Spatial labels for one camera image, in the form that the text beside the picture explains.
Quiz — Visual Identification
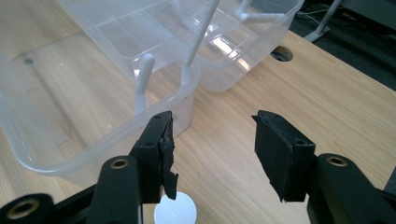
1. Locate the translucent plastic storage bin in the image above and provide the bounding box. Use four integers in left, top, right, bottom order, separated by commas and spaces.
0, 31, 201, 188
55, 0, 305, 92

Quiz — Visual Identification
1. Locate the thin white cable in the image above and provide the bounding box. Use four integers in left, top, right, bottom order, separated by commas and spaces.
295, 8, 321, 26

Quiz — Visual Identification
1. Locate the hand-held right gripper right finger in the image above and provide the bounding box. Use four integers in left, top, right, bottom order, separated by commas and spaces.
251, 109, 396, 224

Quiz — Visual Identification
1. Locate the black cable grommet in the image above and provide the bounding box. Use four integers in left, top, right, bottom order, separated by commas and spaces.
270, 46, 293, 63

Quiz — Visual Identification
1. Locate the grey metal stand leg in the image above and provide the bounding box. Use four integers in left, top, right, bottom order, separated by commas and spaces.
304, 0, 345, 43

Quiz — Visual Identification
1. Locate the white round disc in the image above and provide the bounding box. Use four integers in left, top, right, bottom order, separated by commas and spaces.
153, 191, 198, 224

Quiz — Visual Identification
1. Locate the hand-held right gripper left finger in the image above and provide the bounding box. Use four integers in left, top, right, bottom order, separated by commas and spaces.
87, 110, 179, 224

